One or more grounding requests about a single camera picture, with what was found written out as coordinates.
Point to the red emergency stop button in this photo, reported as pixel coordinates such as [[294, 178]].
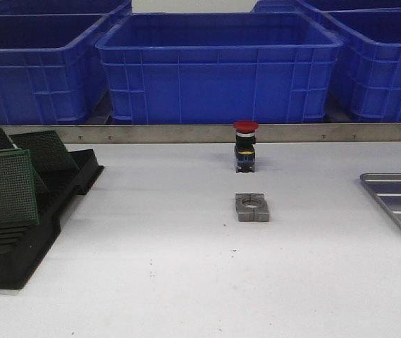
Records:
[[245, 139]]

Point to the black slotted board rack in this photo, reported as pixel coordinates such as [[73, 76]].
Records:
[[22, 247]]

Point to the steel table edge rail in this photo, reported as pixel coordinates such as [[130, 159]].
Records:
[[184, 134]]

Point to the green perforated board middle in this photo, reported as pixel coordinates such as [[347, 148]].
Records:
[[18, 202]]

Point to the blue right plastic crate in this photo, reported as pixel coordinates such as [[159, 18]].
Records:
[[366, 79]]

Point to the blue plastic crate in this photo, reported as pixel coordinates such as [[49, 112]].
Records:
[[366, 79], [213, 68], [50, 68]]

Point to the blue centre plastic crate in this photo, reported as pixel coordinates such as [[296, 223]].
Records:
[[213, 68]]

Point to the blue rear left crate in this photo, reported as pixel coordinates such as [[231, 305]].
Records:
[[63, 7]]

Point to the blue rear right crate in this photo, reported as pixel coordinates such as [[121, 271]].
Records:
[[316, 6]]

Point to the blue left plastic crate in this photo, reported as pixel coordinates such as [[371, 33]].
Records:
[[50, 68]]

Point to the grey split clamp block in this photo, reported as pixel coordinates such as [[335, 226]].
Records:
[[251, 207]]

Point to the green perforated board rear right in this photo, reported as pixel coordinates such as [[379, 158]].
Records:
[[47, 151]]

